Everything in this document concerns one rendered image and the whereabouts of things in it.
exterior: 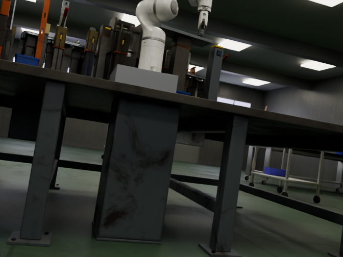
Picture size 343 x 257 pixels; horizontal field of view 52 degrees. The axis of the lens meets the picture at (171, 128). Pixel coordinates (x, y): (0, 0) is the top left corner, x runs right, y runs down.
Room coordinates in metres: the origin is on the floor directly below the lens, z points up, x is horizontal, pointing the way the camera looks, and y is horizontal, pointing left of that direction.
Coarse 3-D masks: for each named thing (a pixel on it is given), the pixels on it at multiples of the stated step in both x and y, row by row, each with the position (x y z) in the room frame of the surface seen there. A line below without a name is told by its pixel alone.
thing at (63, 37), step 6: (60, 30) 1.97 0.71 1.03; (66, 30) 1.99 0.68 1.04; (60, 36) 1.97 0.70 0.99; (54, 42) 1.98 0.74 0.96; (60, 42) 1.97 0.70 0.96; (54, 48) 1.99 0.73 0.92; (60, 48) 1.99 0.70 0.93; (54, 54) 1.98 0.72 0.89; (60, 54) 1.99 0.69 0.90; (54, 60) 1.98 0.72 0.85; (60, 60) 1.99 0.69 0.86; (54, 66) 1.98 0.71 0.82
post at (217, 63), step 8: (216, 48) 2.23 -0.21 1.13; (216, 56) 2.23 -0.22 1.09; (208, 64) 2.27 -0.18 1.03; (216, 64) 2.24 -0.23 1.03; (208, 72) 2.26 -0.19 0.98; (216, 72) 2.24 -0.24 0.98; (208, 80) 2.25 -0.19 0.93; (216, 80) 2.24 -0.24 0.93; (208, 88) 2.23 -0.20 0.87; (216, 88) 2.25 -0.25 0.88; (208, 96) 2.23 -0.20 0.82; (216, 96) 2.25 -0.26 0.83
